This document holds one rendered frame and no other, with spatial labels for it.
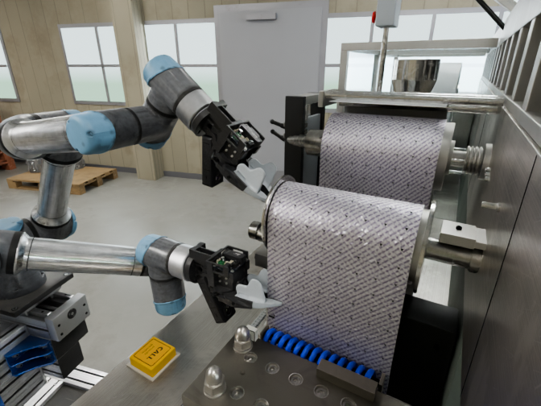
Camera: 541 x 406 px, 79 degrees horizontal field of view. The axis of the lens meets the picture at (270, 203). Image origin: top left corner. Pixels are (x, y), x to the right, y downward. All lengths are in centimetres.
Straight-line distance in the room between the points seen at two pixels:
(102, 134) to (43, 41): 547
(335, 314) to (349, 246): 14
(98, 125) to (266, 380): 52
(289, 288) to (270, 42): 377
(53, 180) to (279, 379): 88
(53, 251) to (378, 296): 70
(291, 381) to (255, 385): 6
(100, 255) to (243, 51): 366
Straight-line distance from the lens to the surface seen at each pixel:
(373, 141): 72
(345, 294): 57
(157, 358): 82
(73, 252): 90
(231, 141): 63
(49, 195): 123
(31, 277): 137
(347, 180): 75
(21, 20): 636
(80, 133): 67
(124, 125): 69
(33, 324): 137
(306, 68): 411
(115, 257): 90
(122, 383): 84
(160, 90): 71
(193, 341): 87
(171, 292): 81
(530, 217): 33
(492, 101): 75
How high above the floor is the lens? 151
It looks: 22 degrees down
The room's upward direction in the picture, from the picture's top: straight up
